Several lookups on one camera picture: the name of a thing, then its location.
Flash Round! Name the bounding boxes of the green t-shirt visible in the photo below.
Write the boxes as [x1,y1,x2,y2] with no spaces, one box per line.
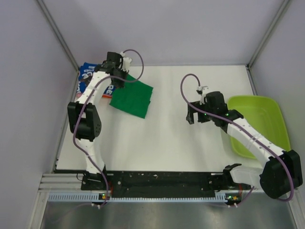
[110,81,153,119]

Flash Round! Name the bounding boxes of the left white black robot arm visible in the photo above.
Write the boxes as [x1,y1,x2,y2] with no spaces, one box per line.
[67,51,132,190]

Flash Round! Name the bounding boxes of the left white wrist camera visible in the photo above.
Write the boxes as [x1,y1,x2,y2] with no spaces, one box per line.
[120,52,132,72]

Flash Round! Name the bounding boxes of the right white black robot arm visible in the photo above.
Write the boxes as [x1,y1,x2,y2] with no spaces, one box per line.
[186,87,303,202]

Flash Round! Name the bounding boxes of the lime green plastic tray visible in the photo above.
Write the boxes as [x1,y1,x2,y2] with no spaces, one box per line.
[227,95,291,151]

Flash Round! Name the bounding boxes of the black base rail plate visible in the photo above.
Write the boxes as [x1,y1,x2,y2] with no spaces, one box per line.
[81,170,239,198]

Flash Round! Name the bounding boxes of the blue printed folded t-shirt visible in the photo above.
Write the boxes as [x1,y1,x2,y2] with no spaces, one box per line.
[76,62,116,95]

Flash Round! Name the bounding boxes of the orange folded t-shirt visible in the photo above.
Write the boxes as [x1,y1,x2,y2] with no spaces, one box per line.
[102,94,112,98]

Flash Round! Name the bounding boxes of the grey slotted cable duct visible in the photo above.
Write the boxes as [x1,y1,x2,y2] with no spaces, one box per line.
[48,192,240,203]

